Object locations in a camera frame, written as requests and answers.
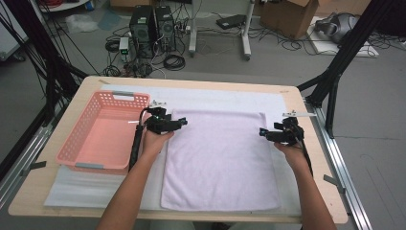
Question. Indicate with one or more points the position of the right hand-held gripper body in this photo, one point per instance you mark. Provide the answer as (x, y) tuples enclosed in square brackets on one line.
[(287, 135)]

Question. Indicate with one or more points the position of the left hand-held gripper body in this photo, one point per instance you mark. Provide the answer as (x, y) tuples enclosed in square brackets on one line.
[(159, 124)]

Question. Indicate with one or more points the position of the lavender printed towel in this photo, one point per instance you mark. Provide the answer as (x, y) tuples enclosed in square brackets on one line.
[(223, 159)]

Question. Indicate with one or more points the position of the pink plastic basket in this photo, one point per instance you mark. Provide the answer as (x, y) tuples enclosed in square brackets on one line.
[(105, 140)]

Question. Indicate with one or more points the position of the person's left hand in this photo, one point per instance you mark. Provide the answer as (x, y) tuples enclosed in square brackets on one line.
[(153, 145)]

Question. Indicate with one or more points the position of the person's right hand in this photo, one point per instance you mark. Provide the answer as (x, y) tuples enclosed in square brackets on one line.
[(295, 156)]

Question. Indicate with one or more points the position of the white grid mat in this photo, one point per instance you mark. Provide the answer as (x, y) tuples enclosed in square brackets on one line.
[(223, 96)]

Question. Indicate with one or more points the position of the small white box green light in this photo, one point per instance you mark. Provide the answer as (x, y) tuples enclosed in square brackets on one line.
[(124, 43)]

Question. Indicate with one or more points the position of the white metal stand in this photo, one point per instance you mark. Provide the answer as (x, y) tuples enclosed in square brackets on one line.
[(192, 32)]

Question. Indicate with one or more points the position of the black computer tower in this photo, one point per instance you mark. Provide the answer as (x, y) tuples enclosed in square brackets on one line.
[(142, 32), (166, 28)]

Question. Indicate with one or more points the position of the white flat board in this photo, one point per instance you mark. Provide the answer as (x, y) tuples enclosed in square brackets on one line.
[(325, 48)]

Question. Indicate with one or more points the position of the black flat device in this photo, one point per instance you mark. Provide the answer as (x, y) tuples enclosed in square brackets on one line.
[(231, 21)]

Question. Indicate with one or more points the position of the cardboard box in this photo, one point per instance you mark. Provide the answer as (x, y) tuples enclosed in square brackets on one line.
[(287, 19)]

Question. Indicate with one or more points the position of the grey rounded appliance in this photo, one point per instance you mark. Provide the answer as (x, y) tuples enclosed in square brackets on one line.
[(338, 27)]

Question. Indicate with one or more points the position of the clear plastic bag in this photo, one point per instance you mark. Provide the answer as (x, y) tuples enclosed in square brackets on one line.
[(81, 23)]

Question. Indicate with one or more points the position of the white round table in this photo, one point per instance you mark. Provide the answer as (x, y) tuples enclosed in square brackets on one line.
[(63, 7)]

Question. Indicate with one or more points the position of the white cabinet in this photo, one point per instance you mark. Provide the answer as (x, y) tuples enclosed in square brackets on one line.
[(9, 41)]

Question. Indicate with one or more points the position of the aluminium rail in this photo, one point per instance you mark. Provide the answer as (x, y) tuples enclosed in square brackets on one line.
[(25, 153), (324, 127)]

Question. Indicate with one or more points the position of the black frame strut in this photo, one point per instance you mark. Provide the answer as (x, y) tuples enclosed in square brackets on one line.
[(35, 38), (351, 41)]

